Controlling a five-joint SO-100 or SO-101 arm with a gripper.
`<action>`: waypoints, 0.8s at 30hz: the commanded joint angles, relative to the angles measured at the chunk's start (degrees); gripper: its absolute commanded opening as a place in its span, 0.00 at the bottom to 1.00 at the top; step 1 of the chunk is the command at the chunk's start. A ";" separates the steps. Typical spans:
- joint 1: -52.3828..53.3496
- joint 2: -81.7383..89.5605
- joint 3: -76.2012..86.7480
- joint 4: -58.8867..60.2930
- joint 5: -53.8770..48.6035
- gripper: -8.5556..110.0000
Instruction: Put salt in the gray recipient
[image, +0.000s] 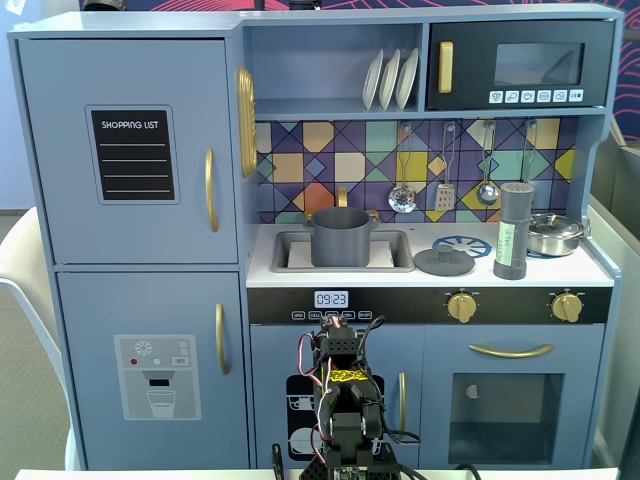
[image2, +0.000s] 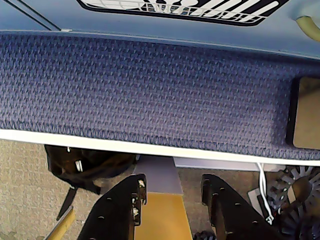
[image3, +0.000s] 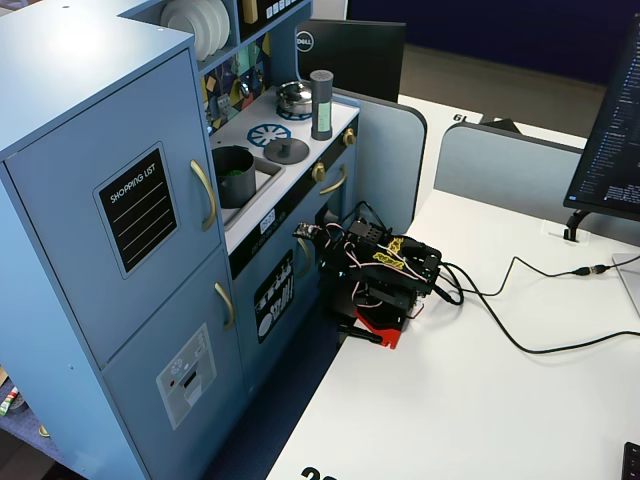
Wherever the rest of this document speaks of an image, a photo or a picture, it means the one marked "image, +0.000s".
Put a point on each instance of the metal ladle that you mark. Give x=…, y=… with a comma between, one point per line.
x=487, y=194

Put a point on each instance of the black clamp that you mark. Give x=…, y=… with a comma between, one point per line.
x=277, y=462

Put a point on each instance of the gray printed pot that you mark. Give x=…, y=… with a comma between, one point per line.
x=340, y=240

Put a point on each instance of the blue oven door with window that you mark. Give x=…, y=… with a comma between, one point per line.
x=440, y=360

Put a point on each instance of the metal skimmer utensil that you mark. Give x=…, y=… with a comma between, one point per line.
x=402, y=199

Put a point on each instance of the dark rounded object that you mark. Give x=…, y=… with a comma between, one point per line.
x=102, y=4
x=305, y=4

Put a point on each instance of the robot controller circuit board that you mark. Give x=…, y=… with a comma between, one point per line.
x=347, y=472

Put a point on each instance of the blue fridge door with dispenser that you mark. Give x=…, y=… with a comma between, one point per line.
x=100, y=310

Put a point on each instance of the gold toy faucet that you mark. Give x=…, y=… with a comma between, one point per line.
x=342, y=197

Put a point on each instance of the gray pot lid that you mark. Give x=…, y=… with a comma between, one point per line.
x=445, y=265

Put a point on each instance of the gray salt shaker with label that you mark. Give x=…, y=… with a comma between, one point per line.
x=520, y=225

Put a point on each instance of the gold stove knob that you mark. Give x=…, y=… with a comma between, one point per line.
x=566, y=307
x=461, y=307

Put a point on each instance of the toy microwave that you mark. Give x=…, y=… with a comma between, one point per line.
x=475, y=75

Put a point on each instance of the gray sink basin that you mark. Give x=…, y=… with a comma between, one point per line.
x=400, y=250

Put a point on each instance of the gold toy wall phone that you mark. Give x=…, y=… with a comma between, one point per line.
x=246, y=120

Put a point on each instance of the blue toy kitchen unit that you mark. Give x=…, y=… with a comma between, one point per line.
x=325, y=65

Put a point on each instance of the blue dishwasher door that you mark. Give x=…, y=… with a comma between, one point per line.
x=270, y=350

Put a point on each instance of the metal spoon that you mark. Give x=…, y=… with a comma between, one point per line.
x=527, y=176

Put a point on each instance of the steel pot lid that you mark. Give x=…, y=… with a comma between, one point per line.
x=552, y=222

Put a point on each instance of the blue fridge door with chalkboard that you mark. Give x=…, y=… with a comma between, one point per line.
x=60, y=200

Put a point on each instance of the metal slotted spatula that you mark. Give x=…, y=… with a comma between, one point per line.
x=445, y=197

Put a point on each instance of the steel cooking pot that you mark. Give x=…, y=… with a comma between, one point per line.
x=550, y=247

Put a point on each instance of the white chair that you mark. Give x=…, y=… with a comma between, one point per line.
x=25, y=250

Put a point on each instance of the white toy plate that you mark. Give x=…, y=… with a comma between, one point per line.
x=372, y=80
x=389, y=80
x=407, y=77

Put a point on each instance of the black shopping list chalkboard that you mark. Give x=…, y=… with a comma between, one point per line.
x=132, y=165

